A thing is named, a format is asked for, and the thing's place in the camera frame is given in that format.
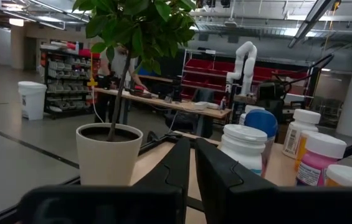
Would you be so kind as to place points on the white plant pot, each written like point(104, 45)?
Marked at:
point(107, 161)

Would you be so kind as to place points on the green leafy plant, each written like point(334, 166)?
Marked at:
point(138, 25)

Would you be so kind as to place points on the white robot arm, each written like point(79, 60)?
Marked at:
point(247, 62)

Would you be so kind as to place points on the white trash bin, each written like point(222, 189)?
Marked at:
point(32, 102)

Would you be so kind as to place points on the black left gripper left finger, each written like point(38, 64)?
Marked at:
point(178, 168)

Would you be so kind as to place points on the wooden shelf black metal legs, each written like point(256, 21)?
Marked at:
point(280, 168)

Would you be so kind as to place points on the white aspirin bottle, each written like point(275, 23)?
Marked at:
point(297, 133)

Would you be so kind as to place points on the white bottle blue label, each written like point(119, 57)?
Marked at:
point(244, 149)

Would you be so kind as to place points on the storage rack grey bins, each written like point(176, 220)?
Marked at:
point(66, 84)

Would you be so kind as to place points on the clear antacid jar blue lid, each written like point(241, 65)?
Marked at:
point(261, 123)

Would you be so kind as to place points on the pink bottle white cap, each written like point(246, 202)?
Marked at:
point(316, 165)

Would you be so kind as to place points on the rack with red bins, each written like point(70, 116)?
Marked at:
point(207, 67)

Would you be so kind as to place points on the long wooden workbench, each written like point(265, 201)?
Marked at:
point(175, 105)

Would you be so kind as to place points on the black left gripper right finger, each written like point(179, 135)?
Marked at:
point(225, 193)

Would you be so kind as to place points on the orange pill bottle white cap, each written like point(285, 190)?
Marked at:
point(350, 175)
point(301, 146)

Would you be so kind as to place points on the person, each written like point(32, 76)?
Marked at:
point(118, 65)

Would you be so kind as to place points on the white medicine bottle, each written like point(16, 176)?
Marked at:
point(252, 108)

